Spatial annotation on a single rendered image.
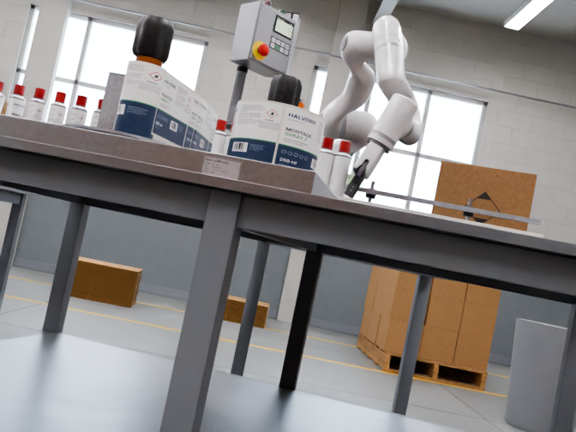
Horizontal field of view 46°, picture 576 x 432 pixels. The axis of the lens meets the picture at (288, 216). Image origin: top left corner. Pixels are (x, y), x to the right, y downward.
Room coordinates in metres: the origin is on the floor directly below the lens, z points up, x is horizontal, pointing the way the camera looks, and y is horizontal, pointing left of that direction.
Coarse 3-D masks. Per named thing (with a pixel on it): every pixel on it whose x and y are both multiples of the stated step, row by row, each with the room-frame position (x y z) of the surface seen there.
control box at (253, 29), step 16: (240, 16) 2.16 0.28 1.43; (256, 16) 2.10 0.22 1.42; (272, 16) 2.13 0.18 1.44; (240, 32) 2.14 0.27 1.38; (256, 32) 2.10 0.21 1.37; (272, 32) 2.14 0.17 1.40; (240, 48) 2.13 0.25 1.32; (256, 48) 2.11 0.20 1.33; (240, 64) 2.18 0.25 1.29; (256, 64) 2.14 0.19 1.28; (272, 64) 2.16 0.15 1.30
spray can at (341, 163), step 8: (344, 144) 2.03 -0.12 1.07; (344, 152) 2.04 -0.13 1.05; (336, 160) 2.03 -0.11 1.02; (344, 160) 2.03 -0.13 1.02; (336, 168) 2.03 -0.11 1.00; (344, 168) 2.03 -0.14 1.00; (336, 176) 2.03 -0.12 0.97; (344, 176) 2.03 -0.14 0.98; (328, 184) 2.05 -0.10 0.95; (336, 184) 2.03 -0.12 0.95; (344, 184) 2.03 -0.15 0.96; (336, 192) 2.03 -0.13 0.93
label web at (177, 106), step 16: (176, 80) 1.57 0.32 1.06; (160, 96) 1.52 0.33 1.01; (176, 96) 1.59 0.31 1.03; (192, 96) 1.67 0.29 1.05; (160, 112) 1.53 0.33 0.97; (176, 112) 1.60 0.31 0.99; (192, 112) 1.69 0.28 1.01; (160, 128) 1.55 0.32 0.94; (176, 128) 1.62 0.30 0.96; (192, 128) 1.70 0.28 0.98; (176, 144) 1.64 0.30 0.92
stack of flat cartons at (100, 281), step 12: (84, 264) 5.86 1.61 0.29; (96, 264) 5.87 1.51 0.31; (108, 264) 6.10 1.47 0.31; (84, 276) 5.86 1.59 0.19; (96, 276) 5.87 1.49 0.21; (108, 276) 5.88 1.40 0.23; (120, 276) 5.89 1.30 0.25; (132, 276) 5.90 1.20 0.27; (72, 288) 5.85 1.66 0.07; (84, 288) 5.86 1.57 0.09; (96, 288) 5.87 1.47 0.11; (108, 288) 5.88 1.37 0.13; (120, 288) 5.89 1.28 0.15; (132, 288) 5.91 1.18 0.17; (96, 300) 5.87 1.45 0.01; (108, 300) 5.89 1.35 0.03; (120, 300) 5.89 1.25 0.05; (132, 300) 6.01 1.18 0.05
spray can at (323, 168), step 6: (324, 138) 2.04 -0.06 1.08; (330, 138) 2.03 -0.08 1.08; (324, 144) 2.04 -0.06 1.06; (330, 144) 2.04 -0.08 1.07; (324, 150) 2.03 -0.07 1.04; (330, 150) 2.04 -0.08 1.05; (318, 156) 2.04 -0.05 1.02; (324, 156) 2.02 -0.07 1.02; (330, 156) 2.03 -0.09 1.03; (318, 162) 2.03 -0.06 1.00; (324, 162) 2.02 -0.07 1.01; (330, 162) 2.03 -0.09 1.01; (318, 168) 2.03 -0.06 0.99; (324, 168) 2.02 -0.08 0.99; (330, 168) 2.04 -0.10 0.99; (318, 174) 2.03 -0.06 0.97; (324, 174) 2.03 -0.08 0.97; (324, 180) 2.03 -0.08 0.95
